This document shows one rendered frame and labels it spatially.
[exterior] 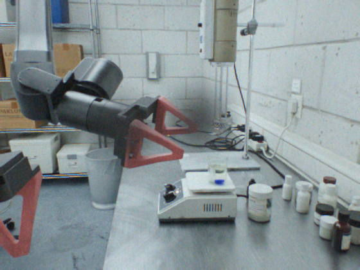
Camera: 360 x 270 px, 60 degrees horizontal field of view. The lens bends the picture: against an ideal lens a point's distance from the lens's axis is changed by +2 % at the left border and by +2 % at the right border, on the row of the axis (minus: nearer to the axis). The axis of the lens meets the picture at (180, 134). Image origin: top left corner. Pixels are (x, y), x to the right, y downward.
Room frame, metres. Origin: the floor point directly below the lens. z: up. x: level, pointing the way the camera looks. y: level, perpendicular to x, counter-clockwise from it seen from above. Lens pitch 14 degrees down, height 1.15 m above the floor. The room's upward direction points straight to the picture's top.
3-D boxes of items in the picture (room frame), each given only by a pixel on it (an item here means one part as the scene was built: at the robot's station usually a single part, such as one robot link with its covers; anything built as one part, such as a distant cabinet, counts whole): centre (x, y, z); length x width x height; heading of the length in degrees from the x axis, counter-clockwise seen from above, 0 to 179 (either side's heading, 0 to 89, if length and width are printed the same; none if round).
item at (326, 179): (0.79, -0.40, 0.79); 0.05 x 0.05 x 0.09
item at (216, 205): (0.76, -0.05, 0.79); 0.22 x 0.13 x 0.08; 93
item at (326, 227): (0.64, -0.34, 0.77); 0.04 x 0.04 x 0.04
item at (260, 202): (0.73, -0.20, 0.79); 0.06 x 0.06 x 0.08
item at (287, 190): (0.84, -0.31, 0.79); 0.03 x 0.03 x 0.07
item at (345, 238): (0.60, -0.35, 0.79); 0.03 x 0.03 x 0.08
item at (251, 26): (1.22, -0.25, 1.26); 0.25 x 0.11 x 0.05; 97
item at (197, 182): (0.76, -0.08, 0.83); 0.12 x 0.12 x 0.01; 3
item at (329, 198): (0.74, -0.38, 0.79); 0.03 x 0.03 x 0.09
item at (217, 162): (0.75, -0.10, 0.87); 0.06 x 0.05 x 0.08; 172
